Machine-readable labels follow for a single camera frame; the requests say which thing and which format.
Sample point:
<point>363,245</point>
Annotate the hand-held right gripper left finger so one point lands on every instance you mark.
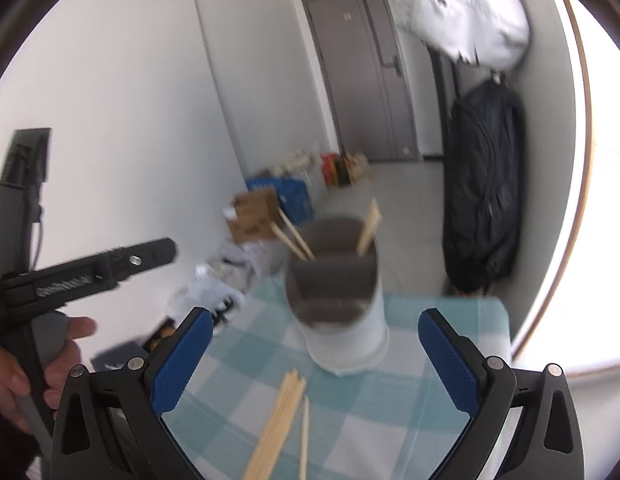
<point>182,360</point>

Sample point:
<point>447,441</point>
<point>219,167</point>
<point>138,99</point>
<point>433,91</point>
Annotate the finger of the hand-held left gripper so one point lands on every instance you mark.
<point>144,257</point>

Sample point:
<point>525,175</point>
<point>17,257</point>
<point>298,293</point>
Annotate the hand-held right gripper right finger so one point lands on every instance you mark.
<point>450,360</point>

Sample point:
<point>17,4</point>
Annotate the white utensil holder grey inside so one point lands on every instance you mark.
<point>345,340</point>

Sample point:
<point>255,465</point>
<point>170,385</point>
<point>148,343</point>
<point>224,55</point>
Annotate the bundle of wooden chopsticks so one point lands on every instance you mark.
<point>279,420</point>

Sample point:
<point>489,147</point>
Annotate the wooden chopstick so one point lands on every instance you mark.
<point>366,230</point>
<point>296,234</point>
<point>373,224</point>
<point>288,243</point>

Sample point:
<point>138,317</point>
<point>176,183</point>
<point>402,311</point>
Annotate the white shoulder bag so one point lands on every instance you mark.
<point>465,10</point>

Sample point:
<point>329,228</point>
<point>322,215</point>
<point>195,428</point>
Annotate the person's left hand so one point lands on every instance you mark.
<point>64,360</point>

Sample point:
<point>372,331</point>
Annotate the brown boot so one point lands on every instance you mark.
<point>160,334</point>

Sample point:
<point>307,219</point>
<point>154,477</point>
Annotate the black and white sneaker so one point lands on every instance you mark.
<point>227,315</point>

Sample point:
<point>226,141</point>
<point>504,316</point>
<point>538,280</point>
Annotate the white translucent plastic bag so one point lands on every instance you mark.
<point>204,300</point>

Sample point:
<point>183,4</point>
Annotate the teal white checked tablecloth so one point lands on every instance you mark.
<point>365,410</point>

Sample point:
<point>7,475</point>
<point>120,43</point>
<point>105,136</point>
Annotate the grey plastic bag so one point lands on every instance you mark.
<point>250,262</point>

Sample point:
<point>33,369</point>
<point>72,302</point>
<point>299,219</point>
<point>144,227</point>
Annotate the brown cardboard box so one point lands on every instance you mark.
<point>255,217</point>

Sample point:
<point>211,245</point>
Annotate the beige folded cloth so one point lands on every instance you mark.
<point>295,161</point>

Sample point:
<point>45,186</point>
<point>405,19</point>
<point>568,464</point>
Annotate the black backpack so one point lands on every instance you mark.
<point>485,185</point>

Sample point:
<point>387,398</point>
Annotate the red packet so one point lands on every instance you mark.
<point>330,170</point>

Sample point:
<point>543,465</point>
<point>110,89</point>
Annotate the beige bag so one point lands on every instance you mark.
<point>362,166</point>

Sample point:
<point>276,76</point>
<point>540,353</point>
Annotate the grey entrance door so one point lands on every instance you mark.
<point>360,75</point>

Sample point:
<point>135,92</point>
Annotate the bright window with wooden frame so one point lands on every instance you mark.
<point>605,235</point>

